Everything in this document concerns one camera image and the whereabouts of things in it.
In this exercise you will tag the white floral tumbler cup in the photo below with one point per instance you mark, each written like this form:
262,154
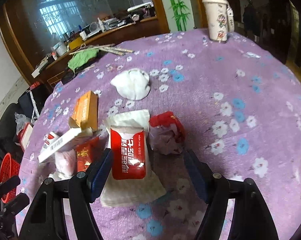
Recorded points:
220,20

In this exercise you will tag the long white toothpaste box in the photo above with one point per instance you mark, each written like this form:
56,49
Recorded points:
66,142

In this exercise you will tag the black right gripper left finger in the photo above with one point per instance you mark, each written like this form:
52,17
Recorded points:
45,218

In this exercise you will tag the crumpled red purple wrapper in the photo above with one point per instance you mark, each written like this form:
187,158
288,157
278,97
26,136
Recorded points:
167,134

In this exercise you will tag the white red toothpaste tube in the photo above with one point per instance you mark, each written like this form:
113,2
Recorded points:
49,139

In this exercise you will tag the green cloth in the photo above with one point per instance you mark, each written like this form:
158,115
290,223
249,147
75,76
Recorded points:
81,58

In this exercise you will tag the wooden counter cabinet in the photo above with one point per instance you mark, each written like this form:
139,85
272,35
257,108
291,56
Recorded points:
145,28

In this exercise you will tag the white plastic bag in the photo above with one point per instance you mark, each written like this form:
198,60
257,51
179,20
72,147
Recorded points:
66,165

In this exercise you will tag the crumpled white paper wrapper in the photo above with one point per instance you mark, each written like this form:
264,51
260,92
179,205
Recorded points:
133,84

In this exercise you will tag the yellow tin on counter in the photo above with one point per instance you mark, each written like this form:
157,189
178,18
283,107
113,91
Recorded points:
76,43

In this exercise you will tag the black wallet on table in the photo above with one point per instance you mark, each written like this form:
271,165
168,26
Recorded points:
69,75

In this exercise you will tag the purple floral tablecloth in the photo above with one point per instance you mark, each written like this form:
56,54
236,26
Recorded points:
240,107

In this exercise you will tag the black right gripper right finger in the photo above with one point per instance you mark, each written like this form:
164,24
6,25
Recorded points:
251,216

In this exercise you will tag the red plastic basket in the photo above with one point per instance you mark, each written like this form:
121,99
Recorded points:
9,168

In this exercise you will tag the red white box on chair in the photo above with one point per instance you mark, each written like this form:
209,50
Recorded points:
24,135

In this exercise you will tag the red white snack wrapper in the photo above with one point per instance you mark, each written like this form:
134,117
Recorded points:
131,180

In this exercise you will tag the bamboo painted pillar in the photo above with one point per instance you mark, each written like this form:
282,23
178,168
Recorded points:
179,15

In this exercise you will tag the wooden sticks bundle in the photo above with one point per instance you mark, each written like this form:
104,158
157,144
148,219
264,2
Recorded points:
109,48

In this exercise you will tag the orange cardboard box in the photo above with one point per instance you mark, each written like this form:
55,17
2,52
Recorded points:
85,113

